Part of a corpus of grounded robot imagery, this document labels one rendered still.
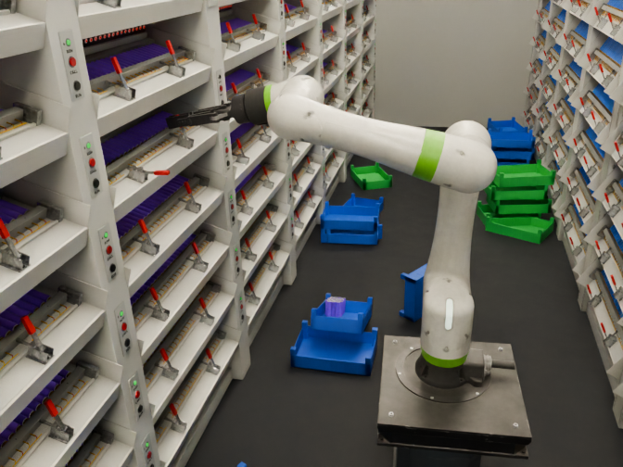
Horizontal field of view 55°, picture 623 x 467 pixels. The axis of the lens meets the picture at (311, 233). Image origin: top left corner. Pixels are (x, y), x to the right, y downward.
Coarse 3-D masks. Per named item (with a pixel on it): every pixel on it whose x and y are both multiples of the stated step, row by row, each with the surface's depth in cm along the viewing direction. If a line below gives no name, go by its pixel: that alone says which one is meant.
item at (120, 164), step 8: (168, 128) 164; (176, 128) 166; (160, 136) 158; (168, 136) 162; (144, 144) 151; (152, 144) 153; (160, 144) 159; (168, 144) 159; (136, 152) 146; (144, 152) 149; (120, 160) 140; (128, 160) 142; (136, 160) 147; (144, 160) 147; (112, 168) 136; (120, 168) 139; (112, 176) 135
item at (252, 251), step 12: (276, 204) 263; (264, 216) 253; (276, 216) 260; (252, 228) 241; (264, 228) 247; (276, 228) 251; (240, 240) 232; (252, 240) 237; (264, 240) 240; (252, 252) 230; (264, 252) 236; (252, 264) 223
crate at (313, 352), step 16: (304, 336) 239; (320, 336) 240; (336, 336) 238; (352, 336) 236; (368, 336) 234; (304, 352) 231; (320, 352) 231; (336, 352) 231; (352, 352) 231; (368, 352) 230; (320, 368) 222; (336, 368) 220; (352, 368) 218; (368, 368) 216
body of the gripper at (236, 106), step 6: (234, 96) 153; (240, 96) 152; (234, 102) 152; (240, 102) 151; (228, 108) 153; (234, 108) 151; (240, 108) 151; (228, 114) 152; (234, 114) 152; (240, 114) 152; (246, 114) 152; (240, 120) 153; (246, 120) 153
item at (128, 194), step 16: (176, 112) 179; (192, 128) 175; (208, 128) 179; (208, 144) 173; (160, 160) 151; (176, 160) 154; (192, 160) 165; (160, 176) 146; (112, 192) 124; (128, 192) 133; (144, 192) 139; (128, 208) 133
